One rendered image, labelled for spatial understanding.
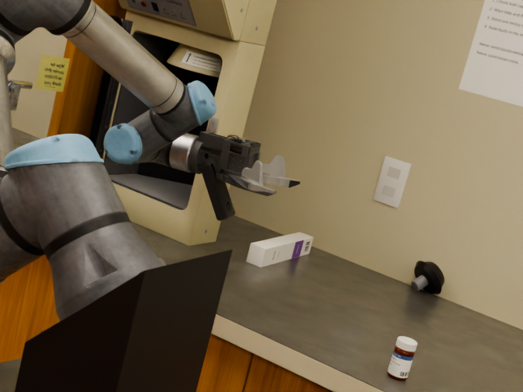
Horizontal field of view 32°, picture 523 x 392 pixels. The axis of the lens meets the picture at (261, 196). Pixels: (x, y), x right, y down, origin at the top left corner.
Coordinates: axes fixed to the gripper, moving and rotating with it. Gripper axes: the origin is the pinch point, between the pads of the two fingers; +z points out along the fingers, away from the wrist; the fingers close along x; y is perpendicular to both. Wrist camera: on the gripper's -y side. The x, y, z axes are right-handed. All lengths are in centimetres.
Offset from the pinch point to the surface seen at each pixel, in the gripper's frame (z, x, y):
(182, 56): -38.5, 25.0, 18.2
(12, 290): -55, -4, -37
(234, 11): -24.4, 15.3, 30.8
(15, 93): -63, -1, 5
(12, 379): -12, -68, -21
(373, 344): 23.3, -2.1, -23.6
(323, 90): -15, 62, 15
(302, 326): 10.2, -6.1, -23.0
